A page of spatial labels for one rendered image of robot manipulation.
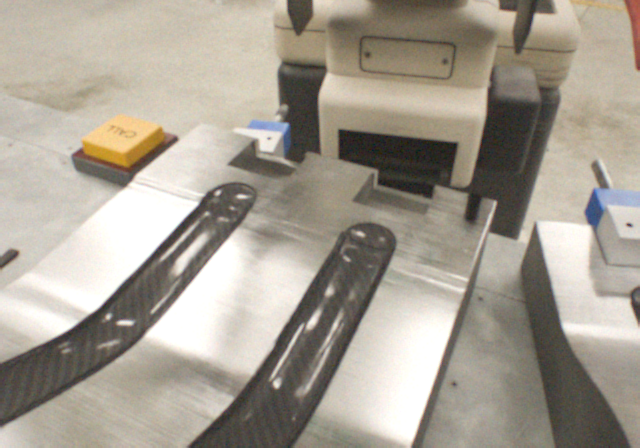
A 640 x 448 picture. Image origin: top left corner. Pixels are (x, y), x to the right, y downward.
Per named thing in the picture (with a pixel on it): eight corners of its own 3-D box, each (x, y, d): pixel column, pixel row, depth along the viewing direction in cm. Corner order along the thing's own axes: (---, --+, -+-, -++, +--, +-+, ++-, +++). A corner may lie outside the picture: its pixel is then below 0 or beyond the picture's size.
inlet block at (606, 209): (561, 185, 51) (577, 136, 47) (616, 189, 50) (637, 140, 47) (595, 289, 41) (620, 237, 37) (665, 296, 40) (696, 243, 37)
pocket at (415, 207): (371, 204, 44) (374, 168, 42) (433, 222, 43) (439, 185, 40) (350, 238, 41) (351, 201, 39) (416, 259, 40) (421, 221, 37)
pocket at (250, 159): (259, 172, 48) (256, 137, 46) (312, 187, 46) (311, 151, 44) (231, 201, 45) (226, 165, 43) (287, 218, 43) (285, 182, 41)
